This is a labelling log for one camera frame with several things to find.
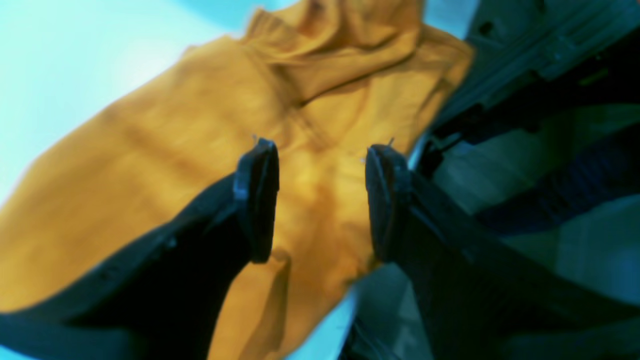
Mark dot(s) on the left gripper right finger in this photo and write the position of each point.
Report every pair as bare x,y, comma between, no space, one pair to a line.
478,298

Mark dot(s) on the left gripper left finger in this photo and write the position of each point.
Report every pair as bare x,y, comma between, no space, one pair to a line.
159,297

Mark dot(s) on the orange t-shirt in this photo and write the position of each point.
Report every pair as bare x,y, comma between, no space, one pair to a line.
323,79

